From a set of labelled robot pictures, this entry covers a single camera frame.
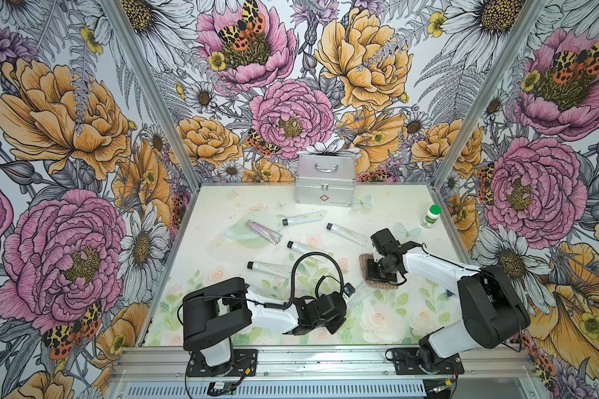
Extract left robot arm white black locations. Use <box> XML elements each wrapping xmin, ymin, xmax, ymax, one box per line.
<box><xmin>178</xmin><ymin>278</ymin><xmax>355</xmax><ymax>367</ymax></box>

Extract purple metallic tube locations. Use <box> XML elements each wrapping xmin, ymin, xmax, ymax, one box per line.
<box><xmin>246</xmin><ymin>219</ymin><xmax>283</xmax><ymax>245</ymax></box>

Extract brown striped towel cloth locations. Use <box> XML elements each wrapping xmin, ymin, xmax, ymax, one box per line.
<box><xmin>359</xmin><ymin>254</ymin><xmax>398</xmax><ymax>290</ymax></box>

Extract white slotted cable duct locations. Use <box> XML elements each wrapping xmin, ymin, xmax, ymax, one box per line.
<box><xmin>118</xmin><ymin>380</ymin><xmax>427</xmax><ymax>398</ymax></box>

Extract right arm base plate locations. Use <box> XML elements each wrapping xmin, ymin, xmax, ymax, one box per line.
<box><xmin>384</xmin><ymin>347</ymin><xmax>464</xmax><ymax>376</ymax></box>

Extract white tube purple cap far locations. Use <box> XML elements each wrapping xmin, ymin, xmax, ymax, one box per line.
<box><xmin>326</xmin><ymin>223</ymin><xmax>368</xmax><ymax>247</ymax></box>

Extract white tube teal cap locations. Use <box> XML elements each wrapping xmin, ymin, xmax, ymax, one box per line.
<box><xmin>281</xmin><ymin>210</ymin><xmax>326</xmax><ymax>227</ymax></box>

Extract right aluminium corner post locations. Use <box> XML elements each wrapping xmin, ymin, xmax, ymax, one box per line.
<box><xmin>431</xmin><ymin>0</ymin><xmax>546</xmax><ymax>189</ymax></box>

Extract aluminium corner post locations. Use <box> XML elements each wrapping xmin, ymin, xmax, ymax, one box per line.
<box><xmin>431</xmin><ymin>0</ymin><xmax>546</xmax><ymax>189</ymax></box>
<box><xmin>102</xmin><ymin>1</ymin><xmax>201</xmax><ymax>194</ymax></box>

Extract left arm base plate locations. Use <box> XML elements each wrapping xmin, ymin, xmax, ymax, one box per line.
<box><xmin>186</xmin><ymin>348</ymin><xmax>259</xmax><ymax>377</ymax></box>

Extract left aluminium corner post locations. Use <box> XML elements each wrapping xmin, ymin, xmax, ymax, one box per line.
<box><xmin>102</xmin><ymin>1</ymin><xmax>201</xmax><ymax>194</ymax></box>

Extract white tube dark blue cap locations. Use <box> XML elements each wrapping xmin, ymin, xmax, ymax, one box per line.
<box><xmin>347</xmin><ymin>281</ymin><xmax>376</xmax><ymax>309</ymax></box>

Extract silver aluminium first aid case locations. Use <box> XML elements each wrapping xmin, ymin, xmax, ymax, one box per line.
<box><xmin>295</xmin><ymin>154</ymin><xmax>356</xmax><ymax>207</ymax></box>

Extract aluminium front rail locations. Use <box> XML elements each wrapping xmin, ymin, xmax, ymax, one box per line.
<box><xmin>111</xmin><ymin>345</ymin><xmax>537</xmax><ymax>382</ymax></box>

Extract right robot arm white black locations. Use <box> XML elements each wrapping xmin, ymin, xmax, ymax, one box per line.
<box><xmin>363</xmin><ymin>229</ymin><xmax>531</xmax><ymax>373</ymax></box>

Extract white bottle green cap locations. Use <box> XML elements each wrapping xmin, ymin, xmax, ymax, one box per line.
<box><xmin>421</xmin><ymin>204</ymin><xmax>442</xmax><ymax>228</ymax></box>

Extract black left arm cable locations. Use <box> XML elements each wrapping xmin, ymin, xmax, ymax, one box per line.
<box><xmin>249</xmin><ymin>251</ymin><xmax>346</xmax><ymax>310</ymax></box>

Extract white tube dark cap left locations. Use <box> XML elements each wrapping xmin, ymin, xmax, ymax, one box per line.
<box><xmin>247</xmin><ymin>261</ymin><xmax>292</xmax><ymax>279</ymax></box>

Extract white tube black cap centre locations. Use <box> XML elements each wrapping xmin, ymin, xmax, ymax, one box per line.
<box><xmin>286</xmin><ymin>241</ymin><xmax>325</xmax><ymax>255</ymax></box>

